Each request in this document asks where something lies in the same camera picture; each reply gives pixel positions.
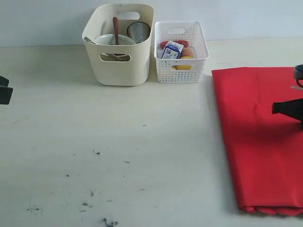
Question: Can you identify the red table cloth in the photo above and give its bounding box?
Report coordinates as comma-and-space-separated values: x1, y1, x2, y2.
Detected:
212, 67, 303, 216

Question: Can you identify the silver table knife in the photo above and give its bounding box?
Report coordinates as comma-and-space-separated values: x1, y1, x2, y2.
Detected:
84, 37, 123, 61

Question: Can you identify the white ceramic bowl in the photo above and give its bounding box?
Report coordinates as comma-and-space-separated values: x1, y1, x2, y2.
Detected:
94, 34, 136, 45

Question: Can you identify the brown egg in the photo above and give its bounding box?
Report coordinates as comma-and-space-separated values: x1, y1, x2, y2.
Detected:
180, 48, 194, 58

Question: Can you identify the yellow lemon piece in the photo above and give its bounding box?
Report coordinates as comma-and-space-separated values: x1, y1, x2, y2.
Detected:
171, 56, 193, 70

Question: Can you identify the dark wooden spoon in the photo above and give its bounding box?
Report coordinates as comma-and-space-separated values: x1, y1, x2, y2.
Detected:
113, 17, 119, 45

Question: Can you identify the blue white milk carton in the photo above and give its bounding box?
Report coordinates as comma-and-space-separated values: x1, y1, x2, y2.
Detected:
161, 40, 184, 59

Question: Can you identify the stainless steel cup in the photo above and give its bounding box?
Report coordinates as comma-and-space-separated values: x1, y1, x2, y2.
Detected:
127, 22, 151, 44

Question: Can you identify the red sausage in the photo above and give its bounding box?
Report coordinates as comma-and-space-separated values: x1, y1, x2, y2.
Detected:
160, 40, 189, 49

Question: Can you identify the cream plastic bin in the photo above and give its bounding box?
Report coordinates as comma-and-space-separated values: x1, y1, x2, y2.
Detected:
82, 3, 154, 86

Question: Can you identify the white perforated plastic basket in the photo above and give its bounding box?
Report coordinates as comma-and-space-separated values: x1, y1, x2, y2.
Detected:
154, 21, 209, 83

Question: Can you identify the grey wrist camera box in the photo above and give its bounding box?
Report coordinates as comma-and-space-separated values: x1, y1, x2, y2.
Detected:
294, 64, 303, 80

